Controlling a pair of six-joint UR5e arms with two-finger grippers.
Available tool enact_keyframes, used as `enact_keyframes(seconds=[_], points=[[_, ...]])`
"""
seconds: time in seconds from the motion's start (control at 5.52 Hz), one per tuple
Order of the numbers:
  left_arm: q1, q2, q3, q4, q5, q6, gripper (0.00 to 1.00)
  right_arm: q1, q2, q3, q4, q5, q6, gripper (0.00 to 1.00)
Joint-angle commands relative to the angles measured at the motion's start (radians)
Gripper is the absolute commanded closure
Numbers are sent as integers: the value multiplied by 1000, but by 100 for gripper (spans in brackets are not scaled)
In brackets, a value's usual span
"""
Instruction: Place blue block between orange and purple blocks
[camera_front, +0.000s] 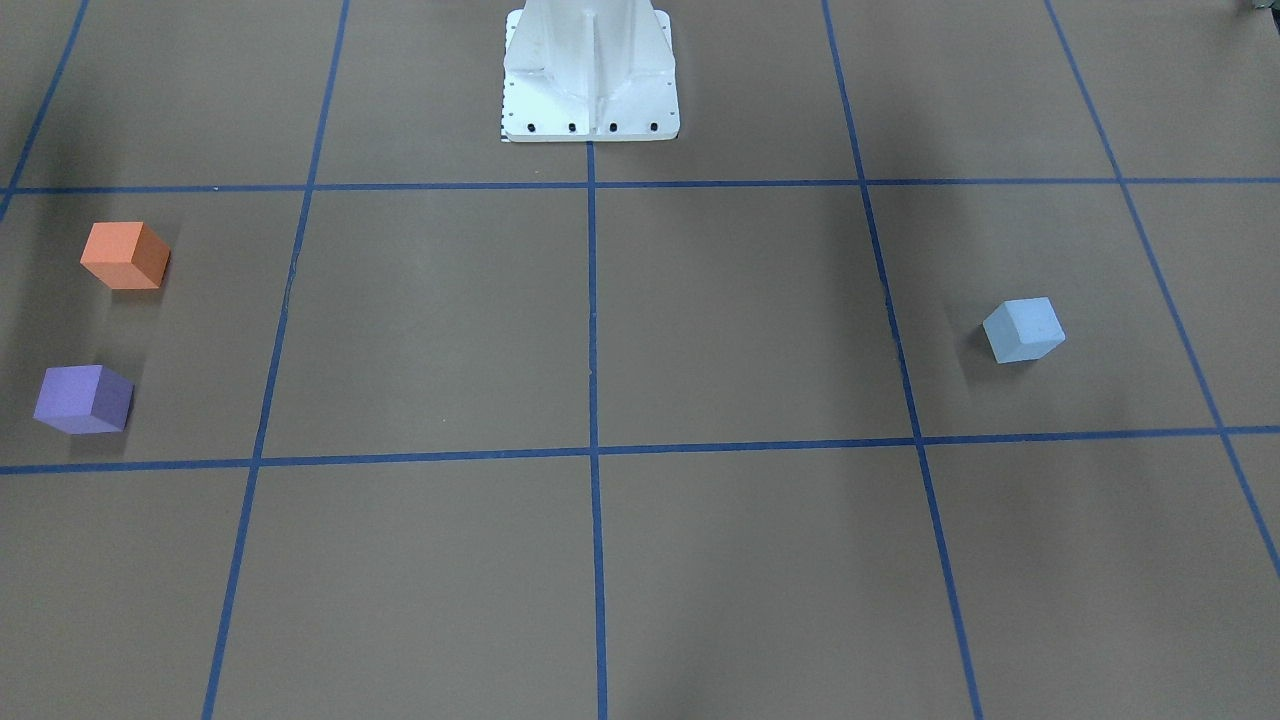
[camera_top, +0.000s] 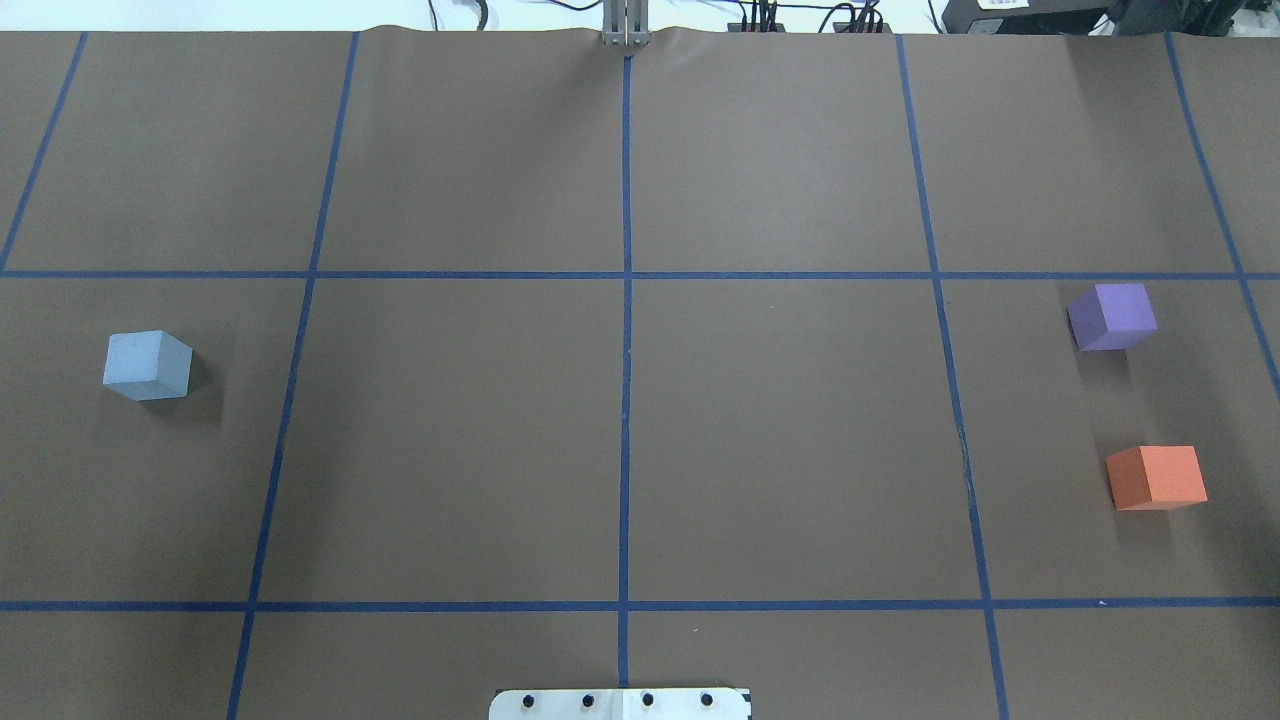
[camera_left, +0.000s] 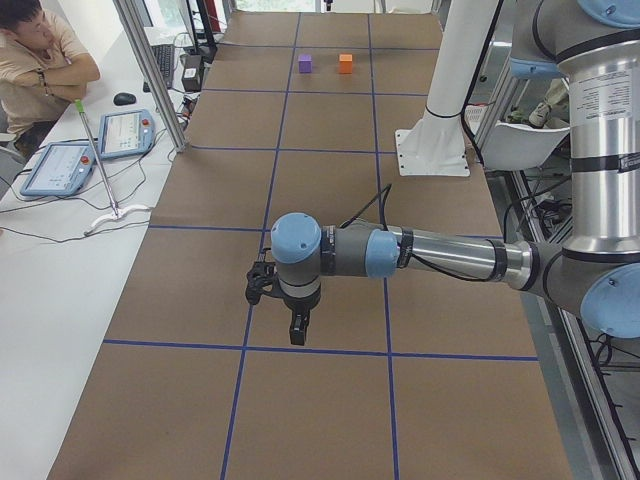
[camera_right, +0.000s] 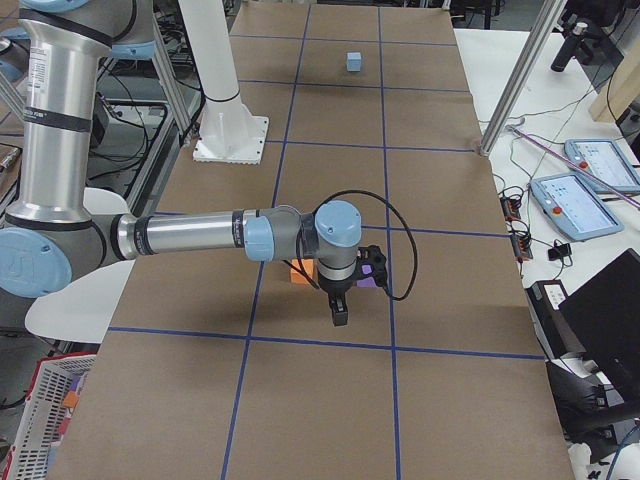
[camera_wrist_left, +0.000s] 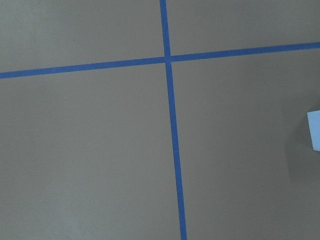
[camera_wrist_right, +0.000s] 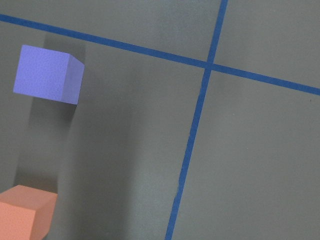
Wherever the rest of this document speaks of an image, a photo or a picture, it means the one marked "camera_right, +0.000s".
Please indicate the light blue foam block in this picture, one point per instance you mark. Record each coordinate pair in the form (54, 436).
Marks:
(353, 61)

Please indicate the orange terminal board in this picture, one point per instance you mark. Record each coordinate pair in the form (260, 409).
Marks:
(518, 229)

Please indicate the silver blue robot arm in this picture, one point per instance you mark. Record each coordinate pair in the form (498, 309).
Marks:
(49, 238)

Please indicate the near teach pendant tablet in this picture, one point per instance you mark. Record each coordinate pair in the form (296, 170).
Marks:
(574, 208)

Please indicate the white plastic chair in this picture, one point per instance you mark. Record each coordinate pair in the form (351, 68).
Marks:
(82, 312)

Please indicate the black device with label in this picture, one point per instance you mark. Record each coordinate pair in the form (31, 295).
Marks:
(552, 329)

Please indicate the purple foam block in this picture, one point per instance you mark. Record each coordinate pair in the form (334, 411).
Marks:
(367, 280)

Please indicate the far teach pendant tablet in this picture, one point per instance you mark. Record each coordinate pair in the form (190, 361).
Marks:
(606, 161)

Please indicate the wooden board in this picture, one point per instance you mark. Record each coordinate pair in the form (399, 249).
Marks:
(620, 90)

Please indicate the teach pendant tablet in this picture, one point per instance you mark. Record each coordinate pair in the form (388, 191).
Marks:
(574, 208)
(606, 161)

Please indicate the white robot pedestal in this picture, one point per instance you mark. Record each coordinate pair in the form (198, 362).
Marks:
(228, 132)

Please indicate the white perforated plastic basket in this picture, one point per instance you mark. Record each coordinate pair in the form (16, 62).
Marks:
(46, 415)

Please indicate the orange foam block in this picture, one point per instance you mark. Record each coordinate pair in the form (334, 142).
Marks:
(302, 271)

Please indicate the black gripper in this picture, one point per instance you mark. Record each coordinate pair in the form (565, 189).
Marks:
(334, 289)

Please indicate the black cylinder camera mount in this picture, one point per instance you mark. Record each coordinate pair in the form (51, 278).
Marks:
(573, 42)

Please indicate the aluminium frame post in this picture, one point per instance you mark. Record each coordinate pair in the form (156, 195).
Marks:
(549, 14)

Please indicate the black laptop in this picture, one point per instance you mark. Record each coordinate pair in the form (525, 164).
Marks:
(604, 315)

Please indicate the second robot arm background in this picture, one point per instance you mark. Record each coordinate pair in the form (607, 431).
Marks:
(15, 47)

